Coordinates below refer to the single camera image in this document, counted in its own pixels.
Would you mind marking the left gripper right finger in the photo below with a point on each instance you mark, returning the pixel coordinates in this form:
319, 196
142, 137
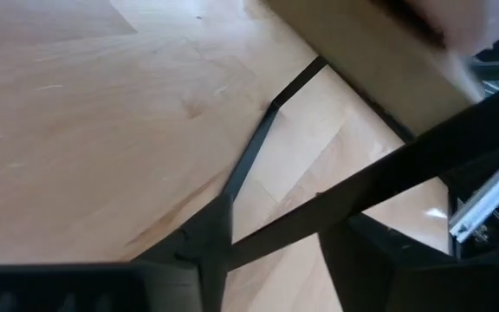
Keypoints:
362, 268

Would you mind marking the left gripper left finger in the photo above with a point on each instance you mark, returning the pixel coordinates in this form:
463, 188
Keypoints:
210, 242

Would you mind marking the black frame wooden shelf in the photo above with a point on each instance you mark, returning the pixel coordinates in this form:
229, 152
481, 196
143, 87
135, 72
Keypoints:
362, 47

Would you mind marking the aluminium extrusion rail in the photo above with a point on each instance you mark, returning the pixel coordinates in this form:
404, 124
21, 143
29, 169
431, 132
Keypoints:
487, 201

